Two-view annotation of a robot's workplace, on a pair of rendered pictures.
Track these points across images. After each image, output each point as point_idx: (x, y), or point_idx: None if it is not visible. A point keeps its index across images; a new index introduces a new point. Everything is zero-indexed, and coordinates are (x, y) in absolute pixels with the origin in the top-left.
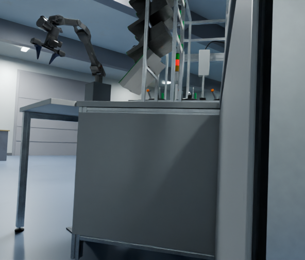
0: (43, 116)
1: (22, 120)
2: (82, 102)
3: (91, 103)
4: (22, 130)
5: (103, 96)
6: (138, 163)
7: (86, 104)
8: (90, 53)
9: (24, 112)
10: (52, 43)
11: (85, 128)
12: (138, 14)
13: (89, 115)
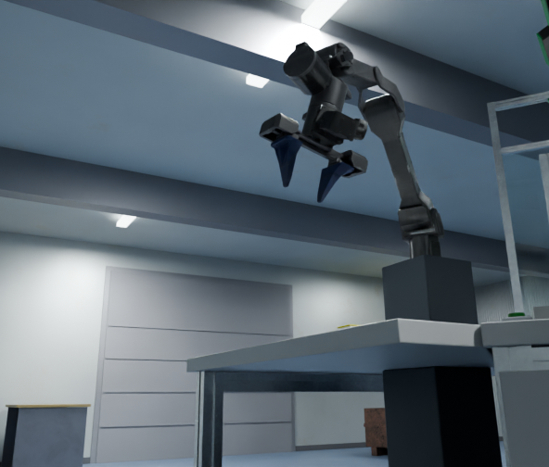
0: (256, 384)
1: (198, 401)
2: (509, 327)
3: None
4: (201, 435)
5: (457, 300)
6: None
7: (532, 336)
8: (404, 168)
9: (206, 374)
10: (343, 123)
11: (547, 443)
12: None
13: None
